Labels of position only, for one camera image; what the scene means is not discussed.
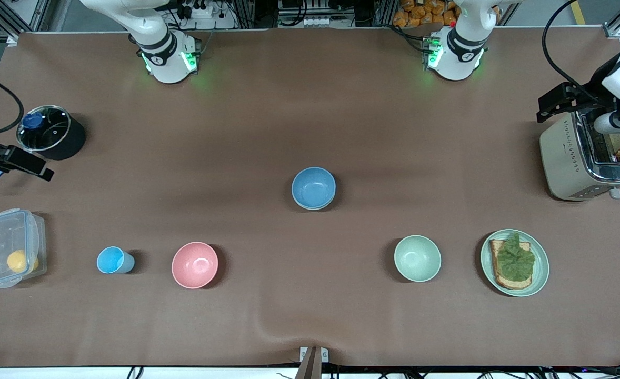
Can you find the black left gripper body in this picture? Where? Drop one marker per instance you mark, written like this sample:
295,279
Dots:
592,98

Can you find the blue bowl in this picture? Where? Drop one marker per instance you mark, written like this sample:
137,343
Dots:
313,187

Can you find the light green bowl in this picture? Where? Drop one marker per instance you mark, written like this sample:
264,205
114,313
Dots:
310,208
417,258

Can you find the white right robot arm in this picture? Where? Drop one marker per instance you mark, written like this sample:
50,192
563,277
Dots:
168,58

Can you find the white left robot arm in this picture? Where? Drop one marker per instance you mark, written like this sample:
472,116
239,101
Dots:
457,52

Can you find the pink bowl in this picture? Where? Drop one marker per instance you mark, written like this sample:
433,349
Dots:
194,265

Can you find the glass lid with blue knob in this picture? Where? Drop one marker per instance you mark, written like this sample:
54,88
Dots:
49,129

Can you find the beige and chrome toaster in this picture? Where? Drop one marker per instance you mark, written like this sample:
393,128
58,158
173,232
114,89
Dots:
568,168

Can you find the yellow round fruit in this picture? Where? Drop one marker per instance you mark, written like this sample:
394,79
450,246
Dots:
18,261

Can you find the light blue cup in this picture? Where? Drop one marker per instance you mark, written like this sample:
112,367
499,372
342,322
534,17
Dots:
111,260

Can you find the green lettuce leaf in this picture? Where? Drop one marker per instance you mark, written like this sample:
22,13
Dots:
515,260

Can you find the bag of orange snacks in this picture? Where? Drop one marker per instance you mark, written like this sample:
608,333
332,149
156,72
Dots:
420,13

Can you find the light green plate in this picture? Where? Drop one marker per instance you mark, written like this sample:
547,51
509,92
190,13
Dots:
540,273

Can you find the toasted bread slice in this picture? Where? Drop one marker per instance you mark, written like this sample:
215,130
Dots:
510,284

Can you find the white power strip with plugs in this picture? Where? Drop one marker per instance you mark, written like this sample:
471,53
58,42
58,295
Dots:
202,11

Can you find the brown tablecloth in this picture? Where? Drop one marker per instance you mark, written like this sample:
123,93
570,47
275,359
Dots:
310,105

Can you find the metal corner bracket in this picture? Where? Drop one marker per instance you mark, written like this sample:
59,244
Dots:
12,39
613,30

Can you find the metal table edge bracket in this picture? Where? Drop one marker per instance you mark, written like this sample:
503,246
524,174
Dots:
324,355

